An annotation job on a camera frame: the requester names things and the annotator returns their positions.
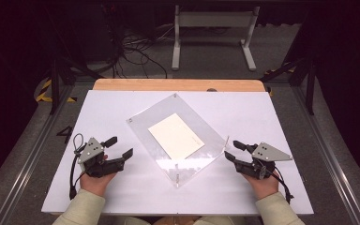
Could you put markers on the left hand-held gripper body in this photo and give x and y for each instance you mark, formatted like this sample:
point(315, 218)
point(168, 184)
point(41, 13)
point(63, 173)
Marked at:
point(90, 151)

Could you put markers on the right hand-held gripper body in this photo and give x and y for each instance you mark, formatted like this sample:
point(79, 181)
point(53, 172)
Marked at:
point(270, 153)

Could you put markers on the painting print card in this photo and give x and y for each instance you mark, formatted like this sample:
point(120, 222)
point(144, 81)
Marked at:
point(176, 136)

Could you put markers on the clear acrylic picture frame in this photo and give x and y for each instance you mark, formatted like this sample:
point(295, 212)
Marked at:
point(156, 109)

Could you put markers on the person's left hand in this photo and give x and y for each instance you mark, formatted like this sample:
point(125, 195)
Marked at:
point(95, 186)

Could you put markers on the person's right hand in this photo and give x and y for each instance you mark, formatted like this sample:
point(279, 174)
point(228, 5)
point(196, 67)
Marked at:
point(265, 187)

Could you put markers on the white board sheet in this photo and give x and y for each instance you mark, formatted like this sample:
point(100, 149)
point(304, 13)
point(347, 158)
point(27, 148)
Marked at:
point(247, 115)

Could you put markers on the black metal stand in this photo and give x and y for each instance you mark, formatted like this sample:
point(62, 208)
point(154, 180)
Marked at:
point(55, 87)
point(310, 90)

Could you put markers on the wooden table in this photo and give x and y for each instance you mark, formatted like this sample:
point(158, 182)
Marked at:
point(156, 85)

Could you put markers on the yellow black hazard tape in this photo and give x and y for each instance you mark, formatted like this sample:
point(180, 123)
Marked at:
point(278, 71)
point(43, 93)

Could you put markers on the white metal stand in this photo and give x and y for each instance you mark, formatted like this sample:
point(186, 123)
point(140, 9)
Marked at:
point(214, 19)

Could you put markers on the aluminium floor rail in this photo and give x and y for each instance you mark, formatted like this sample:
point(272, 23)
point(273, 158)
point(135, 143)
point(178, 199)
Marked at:
point(331, 156)
point(31, 156)

